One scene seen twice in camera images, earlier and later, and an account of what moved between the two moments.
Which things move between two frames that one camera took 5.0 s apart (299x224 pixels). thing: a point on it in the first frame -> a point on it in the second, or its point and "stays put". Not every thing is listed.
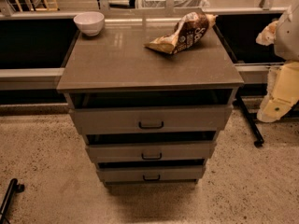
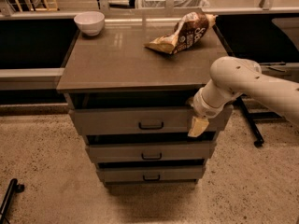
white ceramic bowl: x=90 y=22 stays put
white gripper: x=288 y=37 -> x=206 y=108
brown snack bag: x=190 y=30 stays put
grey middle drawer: x=151 y=151 stays put
